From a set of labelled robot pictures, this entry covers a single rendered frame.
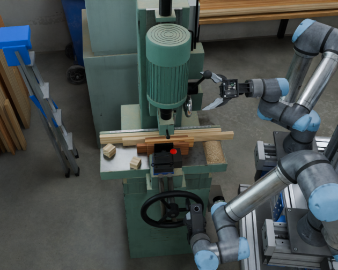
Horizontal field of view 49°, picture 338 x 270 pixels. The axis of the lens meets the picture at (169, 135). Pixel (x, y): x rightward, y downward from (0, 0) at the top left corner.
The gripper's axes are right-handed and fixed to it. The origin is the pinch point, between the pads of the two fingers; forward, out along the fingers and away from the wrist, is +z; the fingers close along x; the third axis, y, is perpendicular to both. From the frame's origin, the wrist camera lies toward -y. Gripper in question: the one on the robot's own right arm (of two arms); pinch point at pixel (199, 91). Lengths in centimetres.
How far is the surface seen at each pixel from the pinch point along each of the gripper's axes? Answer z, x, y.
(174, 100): 9.9, 3.0, -5.5
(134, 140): 27.5, 19.0, -32.3
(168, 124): 11.5, 12.5, -20.4
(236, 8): -73, -93, -188
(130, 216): 32, 61, -53
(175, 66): 10.2, -9.2, 6.8
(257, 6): -93, -95, -190
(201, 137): -5.6, 19.9, -33.3
